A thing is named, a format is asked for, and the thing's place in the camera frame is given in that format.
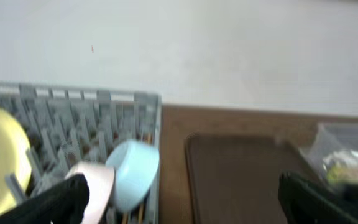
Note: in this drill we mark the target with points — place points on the dark brown serving tray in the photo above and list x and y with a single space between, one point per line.
234 179

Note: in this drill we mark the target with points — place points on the wooden chopstick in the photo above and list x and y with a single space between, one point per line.
125 217
140 214

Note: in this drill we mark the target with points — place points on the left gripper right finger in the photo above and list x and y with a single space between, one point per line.
305 202

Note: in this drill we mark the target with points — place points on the green orange snack wrapper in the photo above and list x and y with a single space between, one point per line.
341 174

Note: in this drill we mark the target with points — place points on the pink white bowl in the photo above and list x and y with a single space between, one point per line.
100 180

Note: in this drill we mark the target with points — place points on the grey plastic dish rack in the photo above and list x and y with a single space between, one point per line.
68 125

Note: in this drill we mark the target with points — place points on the white paper napkin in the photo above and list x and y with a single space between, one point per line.
342 158

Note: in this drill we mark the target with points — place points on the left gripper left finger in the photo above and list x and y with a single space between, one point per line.
62 203

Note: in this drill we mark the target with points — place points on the light blue bowl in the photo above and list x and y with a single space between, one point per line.
135 164

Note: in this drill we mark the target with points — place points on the clear plastic waste bin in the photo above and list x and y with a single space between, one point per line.
330 137

